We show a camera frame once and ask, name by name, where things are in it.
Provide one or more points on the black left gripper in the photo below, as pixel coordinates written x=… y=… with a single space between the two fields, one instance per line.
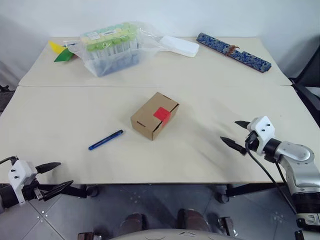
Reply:
x=33 y=191

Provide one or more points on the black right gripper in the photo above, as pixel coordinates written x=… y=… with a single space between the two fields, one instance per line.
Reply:
x=253 y=141

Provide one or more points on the blue pen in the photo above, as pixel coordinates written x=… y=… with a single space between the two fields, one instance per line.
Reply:
x=105 y=140

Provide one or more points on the brown cardboard box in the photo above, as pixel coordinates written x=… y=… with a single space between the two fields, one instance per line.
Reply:
x=145 y=120

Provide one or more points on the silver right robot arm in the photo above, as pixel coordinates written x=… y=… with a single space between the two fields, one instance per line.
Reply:
x=297 y=152

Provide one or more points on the long blue patterned box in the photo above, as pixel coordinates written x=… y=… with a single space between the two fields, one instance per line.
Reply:
x=235 y=52

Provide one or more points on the black table leg bar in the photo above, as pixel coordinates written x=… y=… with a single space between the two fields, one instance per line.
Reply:
x=77 y=192

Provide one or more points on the black table caster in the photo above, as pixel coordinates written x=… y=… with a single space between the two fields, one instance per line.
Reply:
x=223 y=195
x=92 y=191

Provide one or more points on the red tape square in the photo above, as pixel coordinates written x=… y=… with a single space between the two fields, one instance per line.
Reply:
x=161 y=115

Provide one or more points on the dark brown rounded shape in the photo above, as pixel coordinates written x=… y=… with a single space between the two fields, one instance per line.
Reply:
x=193 y=220
x=133 y=221

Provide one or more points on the white plastic tray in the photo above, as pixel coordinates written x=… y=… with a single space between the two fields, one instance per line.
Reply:
x=180 y=46

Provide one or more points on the green paper wedge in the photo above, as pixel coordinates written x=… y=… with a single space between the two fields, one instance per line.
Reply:
x=63 y=57

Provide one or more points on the clear plastic bag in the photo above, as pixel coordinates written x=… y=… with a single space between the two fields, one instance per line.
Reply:
x=150 y=42

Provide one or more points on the yellow paper wedge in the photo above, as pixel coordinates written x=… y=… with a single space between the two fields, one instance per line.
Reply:
x=56 y=46

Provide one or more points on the small white card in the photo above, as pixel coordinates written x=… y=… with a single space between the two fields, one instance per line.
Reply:
x=70 y=43

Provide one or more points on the green-capped test tube rack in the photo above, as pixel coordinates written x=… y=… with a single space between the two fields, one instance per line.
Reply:
x=112 y=50

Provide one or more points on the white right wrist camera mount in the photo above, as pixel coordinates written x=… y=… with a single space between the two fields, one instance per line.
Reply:
x=262 y=125

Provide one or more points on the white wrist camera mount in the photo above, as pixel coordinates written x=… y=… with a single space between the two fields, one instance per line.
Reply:
x=262 y=125
x=21 y=171

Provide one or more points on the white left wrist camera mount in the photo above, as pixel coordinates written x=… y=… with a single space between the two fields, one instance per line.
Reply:
x=21 y=171

